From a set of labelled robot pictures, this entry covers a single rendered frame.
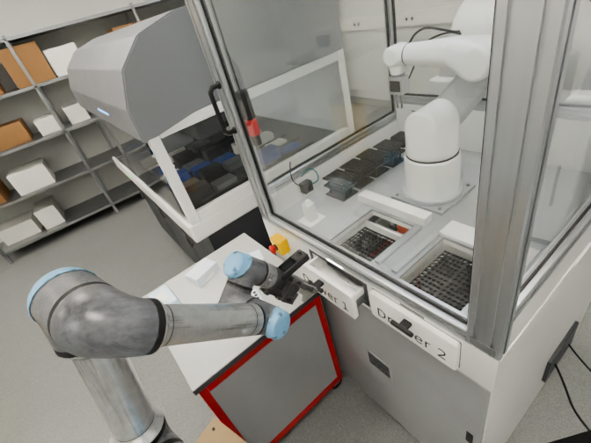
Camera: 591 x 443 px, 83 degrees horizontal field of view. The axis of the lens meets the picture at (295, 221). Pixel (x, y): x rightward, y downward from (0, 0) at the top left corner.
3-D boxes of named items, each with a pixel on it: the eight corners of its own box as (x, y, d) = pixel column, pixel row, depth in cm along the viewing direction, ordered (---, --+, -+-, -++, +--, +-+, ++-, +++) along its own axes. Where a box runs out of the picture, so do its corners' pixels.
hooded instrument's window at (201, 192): (189, 225, 169) (146, 141, 143) (113, 156, 298) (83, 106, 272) (347, 134, 215) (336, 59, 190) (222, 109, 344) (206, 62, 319)
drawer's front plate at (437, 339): (455, 371, 90) (456, 347, 84) (372, 314, 111) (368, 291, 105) (459, 366, 91) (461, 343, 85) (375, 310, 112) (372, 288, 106)
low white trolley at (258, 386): (259, 476, 153) (192, 391, 110) (203, 383, 198) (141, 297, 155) (348, 387, 176) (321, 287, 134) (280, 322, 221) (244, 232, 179)
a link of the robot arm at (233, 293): (233, 331, 83) (249, 288, 85) (205, 315, 90) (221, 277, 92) (253, 334, 89) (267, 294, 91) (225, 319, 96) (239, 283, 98)
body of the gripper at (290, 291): (280, 294, 111) (254, 286, 103) (293, 271, 111) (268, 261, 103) (294, 305, 106) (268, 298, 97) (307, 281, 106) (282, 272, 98)
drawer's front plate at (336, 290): (355, 320, 111) (351, 297, 104) (301, 279, 132) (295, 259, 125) (359, 316, 111) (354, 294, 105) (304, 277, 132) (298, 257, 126)
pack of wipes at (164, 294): (182, 305, 144) (178, 298, 142) (162, 319, 140) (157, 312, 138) (170, 289, 155) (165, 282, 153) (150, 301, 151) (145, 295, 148)
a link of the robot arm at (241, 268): (215, 275, 92) (227, 246, 93) (245, 285, 99) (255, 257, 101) (232, 282, 86) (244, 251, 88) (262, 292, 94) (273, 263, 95)
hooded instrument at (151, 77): (245, 337, 217) (85, 32, 117) (157, 235, 351) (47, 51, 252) (370, 239, 266) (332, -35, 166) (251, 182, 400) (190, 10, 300)
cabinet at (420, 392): (475, 502, 129) (497, 398, 84) (306, 343, 203) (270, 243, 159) (579, 340, 168) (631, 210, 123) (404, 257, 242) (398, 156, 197)
